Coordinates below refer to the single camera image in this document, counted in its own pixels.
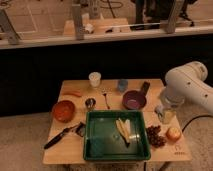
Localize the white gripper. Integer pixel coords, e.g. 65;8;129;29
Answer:
157;98;181;124

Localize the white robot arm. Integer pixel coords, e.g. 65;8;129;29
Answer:
155;61;213;124

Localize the purple bowl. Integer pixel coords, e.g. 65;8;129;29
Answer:
122;90;147;110

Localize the red bowl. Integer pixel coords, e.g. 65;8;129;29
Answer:
51;100;75;123

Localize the light blue cloth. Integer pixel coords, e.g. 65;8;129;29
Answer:
155;105;164;121

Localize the orange apple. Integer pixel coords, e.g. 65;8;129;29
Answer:
166;127;181;142

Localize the black rectangular block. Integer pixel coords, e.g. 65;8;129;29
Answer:
140;82;150;95

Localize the bunch of dark grapes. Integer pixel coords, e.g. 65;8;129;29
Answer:
146;125;166;148

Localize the blue cup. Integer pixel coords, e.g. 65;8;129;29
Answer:
117;79;128;92

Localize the green plastic tray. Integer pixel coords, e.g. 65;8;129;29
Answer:
83;110;151;162

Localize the small metal cup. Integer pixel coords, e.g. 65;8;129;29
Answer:
85;98;96;110

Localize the white cup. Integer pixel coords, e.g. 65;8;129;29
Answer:
89;72;101;87

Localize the orange carrot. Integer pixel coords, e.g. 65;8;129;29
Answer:
63;91;82;97

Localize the wooden table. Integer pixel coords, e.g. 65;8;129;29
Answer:
43;79;191;165

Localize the black cable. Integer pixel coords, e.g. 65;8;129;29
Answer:
181;114;213;132

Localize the grey metal post right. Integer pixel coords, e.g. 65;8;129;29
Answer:
165;0;184;34

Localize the grey metal post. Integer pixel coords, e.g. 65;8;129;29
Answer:
165;0;184;34
0;9;20;45
72;4;84;40

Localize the black handled peeler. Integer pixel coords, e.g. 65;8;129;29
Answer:
44;122;85;149

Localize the grey metal post middle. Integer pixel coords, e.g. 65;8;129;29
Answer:
72;4;84;40

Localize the grey metal post left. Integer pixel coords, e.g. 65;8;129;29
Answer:
0;9;20;45

